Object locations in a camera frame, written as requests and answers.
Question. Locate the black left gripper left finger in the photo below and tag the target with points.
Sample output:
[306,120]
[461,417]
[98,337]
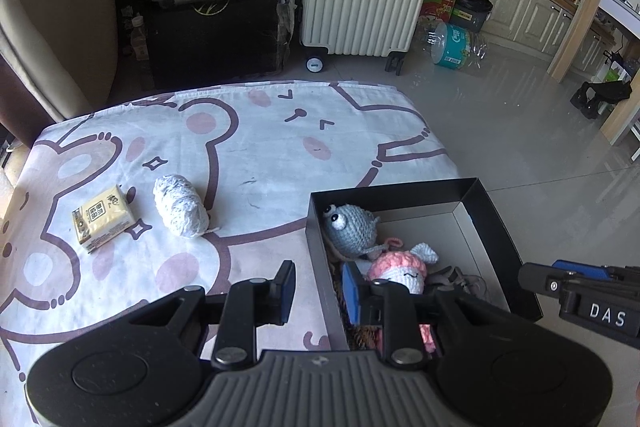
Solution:
[248,305]

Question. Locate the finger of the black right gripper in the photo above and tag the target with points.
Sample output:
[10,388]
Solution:
[599,272]
[558,284]

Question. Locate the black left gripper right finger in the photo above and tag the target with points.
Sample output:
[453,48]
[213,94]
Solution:
[391,309]

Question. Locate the pink white crochet bunny doll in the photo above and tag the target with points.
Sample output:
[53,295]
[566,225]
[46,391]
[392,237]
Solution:
[408,268]

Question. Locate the grey crochet animal toy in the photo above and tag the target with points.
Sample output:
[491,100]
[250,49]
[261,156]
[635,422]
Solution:
[352,232]

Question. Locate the white yarn ball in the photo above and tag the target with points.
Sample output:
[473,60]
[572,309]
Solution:
[180,207]

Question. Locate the yellow tissue pack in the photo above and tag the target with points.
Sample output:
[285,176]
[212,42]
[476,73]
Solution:
[101,219]

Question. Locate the person's right hand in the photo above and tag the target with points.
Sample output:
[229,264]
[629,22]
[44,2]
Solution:
[637,411]

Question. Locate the black cardboard box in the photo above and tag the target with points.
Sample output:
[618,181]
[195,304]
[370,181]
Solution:
[451,223]

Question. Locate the bear pattern bed sheet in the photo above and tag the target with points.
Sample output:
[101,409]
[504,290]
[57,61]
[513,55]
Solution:
[195,188]

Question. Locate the black step stool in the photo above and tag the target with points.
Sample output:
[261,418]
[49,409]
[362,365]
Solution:
[589,96]

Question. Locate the large clear water bottle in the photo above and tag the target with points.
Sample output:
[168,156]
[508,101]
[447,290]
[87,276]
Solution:
[452,46]

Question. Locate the cream kitchen cabinets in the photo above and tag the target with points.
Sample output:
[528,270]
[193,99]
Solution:
[535,27]

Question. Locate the wooden white table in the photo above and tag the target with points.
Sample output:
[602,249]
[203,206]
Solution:
[624,118]

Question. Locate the black trash bin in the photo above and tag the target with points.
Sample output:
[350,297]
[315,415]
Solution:
[470,14]

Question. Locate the brown curtain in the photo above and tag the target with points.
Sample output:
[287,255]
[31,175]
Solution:
[36,90]

